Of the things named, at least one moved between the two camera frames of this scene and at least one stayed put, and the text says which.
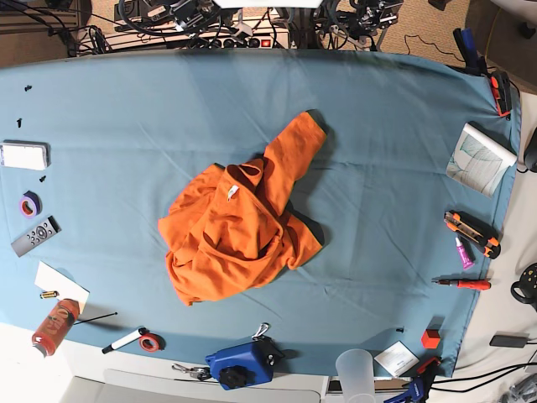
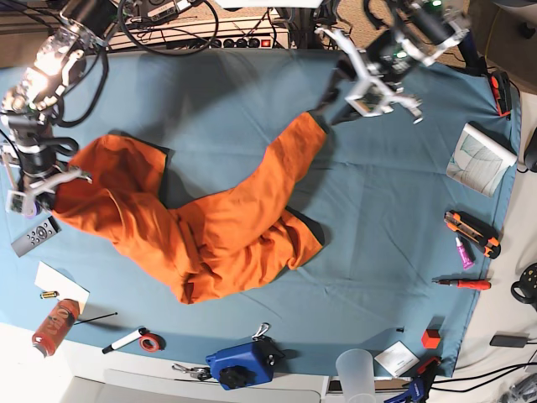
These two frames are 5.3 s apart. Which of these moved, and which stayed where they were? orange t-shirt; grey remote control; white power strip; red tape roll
Moved: orange t-shirt
Stayed: grey remote control; red tape roll; white power strip
